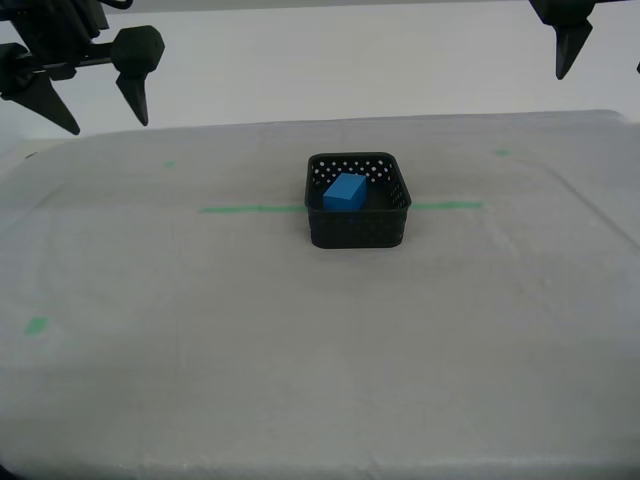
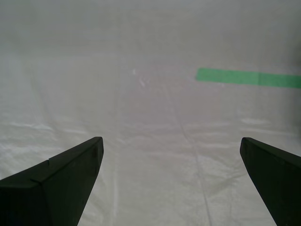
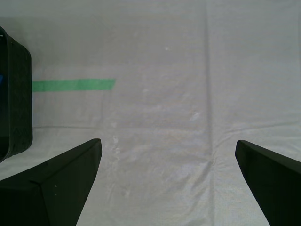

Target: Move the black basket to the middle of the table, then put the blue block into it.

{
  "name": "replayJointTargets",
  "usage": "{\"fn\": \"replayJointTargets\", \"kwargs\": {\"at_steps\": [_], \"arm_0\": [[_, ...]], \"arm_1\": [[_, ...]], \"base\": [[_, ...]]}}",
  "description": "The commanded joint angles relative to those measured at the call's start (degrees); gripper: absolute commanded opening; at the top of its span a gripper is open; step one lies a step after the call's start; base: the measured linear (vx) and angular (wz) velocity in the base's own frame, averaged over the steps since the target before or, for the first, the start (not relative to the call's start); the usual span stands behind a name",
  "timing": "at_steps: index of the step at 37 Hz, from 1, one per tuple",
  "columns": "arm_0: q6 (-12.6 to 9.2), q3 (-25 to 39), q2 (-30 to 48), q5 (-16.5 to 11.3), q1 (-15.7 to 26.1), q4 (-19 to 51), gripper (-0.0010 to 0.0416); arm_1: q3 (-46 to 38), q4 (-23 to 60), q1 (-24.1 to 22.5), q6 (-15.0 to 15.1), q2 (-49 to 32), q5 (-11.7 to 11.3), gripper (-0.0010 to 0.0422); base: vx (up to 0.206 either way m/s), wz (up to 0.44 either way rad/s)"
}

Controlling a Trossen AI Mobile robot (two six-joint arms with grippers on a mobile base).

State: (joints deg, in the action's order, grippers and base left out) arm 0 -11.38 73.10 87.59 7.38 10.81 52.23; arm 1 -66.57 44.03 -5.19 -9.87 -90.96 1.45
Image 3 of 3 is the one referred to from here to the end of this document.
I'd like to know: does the long green tape strip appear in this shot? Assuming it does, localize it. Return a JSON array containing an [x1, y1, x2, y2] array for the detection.
[[32, 79, 116, 93]]

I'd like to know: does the black perforated plastic basket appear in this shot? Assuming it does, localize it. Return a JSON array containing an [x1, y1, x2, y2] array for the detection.
[[0, 25, 33, 163]]

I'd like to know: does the white table cloth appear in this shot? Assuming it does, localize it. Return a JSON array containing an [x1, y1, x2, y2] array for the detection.
[[0, 0, 301, 226]]

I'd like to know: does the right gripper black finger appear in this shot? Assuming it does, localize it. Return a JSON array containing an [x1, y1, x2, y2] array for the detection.
[[0, 138, 103, 226], [235, 140, 301, 226]]

